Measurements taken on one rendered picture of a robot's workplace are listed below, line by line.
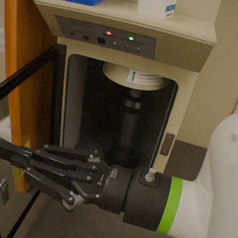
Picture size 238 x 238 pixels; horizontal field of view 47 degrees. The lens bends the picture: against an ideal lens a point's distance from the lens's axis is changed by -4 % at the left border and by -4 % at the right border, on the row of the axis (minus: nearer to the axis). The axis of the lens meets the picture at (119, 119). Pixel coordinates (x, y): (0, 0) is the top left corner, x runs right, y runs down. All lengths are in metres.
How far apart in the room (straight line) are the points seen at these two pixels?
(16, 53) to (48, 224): 0.46
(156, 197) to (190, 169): 0.67
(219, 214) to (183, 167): 0.83
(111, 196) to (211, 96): 0.77
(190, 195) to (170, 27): 0.26
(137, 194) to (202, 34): 0.27
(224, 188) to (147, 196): 0.16
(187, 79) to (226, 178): 0.36
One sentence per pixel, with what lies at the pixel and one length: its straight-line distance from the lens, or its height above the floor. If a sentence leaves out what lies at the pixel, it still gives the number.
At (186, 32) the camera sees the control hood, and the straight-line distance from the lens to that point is 0.47.
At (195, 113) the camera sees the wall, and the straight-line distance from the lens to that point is 1.15.
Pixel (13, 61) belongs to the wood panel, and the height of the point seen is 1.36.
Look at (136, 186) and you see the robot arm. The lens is 0.42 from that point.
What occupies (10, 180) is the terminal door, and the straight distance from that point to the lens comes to 0.61.
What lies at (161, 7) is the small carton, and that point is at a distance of 0.49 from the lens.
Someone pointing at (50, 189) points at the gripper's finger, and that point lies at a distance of 0.44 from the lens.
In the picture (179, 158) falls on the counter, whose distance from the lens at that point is 1.10.
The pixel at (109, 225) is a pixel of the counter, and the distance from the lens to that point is 0.83.
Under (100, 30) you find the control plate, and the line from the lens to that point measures 0.53.
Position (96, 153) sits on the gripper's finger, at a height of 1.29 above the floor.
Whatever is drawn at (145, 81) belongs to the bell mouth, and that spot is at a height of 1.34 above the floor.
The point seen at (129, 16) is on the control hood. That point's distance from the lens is 0.48.
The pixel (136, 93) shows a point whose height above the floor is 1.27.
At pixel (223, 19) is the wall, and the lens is 1.02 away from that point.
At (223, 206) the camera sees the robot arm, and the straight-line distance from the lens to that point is 0.25.
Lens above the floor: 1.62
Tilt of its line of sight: 34 degrees down
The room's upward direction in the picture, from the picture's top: 12 degrees clockwise
